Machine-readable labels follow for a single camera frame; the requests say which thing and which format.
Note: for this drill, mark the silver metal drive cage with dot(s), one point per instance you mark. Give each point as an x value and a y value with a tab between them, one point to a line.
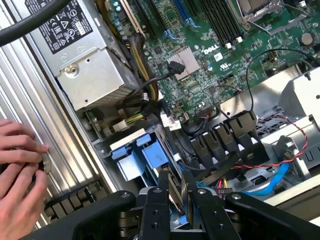
295	105

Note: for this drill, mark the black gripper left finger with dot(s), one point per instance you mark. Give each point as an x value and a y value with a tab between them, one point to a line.
155	215

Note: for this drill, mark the person's bare hand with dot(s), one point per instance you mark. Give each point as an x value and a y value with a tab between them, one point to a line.
15	142
17	207

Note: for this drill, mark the silver CPU socket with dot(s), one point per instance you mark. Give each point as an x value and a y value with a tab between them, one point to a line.
260	11

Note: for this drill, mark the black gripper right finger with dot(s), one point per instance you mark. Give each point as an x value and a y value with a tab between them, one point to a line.
212	220

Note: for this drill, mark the black plastic fan shroud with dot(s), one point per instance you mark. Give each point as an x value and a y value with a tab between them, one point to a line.
225	142

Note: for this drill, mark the black expansion slot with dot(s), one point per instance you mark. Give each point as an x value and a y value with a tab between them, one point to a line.
150	17

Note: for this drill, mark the black RAM slots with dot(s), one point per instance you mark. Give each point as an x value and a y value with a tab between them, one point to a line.
222	22

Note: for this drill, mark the beige expansion slot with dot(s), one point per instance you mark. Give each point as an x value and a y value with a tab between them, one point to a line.
131	17

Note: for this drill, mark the silver chipset heatsink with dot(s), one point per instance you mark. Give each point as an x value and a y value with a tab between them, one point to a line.
183	61

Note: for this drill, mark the blue plastic disk bay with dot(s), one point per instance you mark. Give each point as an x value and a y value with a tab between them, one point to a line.
147	155

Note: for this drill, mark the blue expansion slot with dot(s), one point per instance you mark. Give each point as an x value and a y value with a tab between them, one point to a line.
182	11

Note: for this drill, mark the silver power supply unit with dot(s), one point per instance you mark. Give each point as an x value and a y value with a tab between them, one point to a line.
85	62

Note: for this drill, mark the green Dell motherboard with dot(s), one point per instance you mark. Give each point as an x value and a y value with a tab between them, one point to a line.
200	60

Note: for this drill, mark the round coin cell battery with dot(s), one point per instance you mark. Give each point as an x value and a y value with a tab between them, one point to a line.
307	38

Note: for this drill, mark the silver open PC case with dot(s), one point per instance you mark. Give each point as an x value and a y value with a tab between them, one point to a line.
82	150

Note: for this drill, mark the silver round knob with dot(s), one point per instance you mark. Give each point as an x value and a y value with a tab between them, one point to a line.
46	162

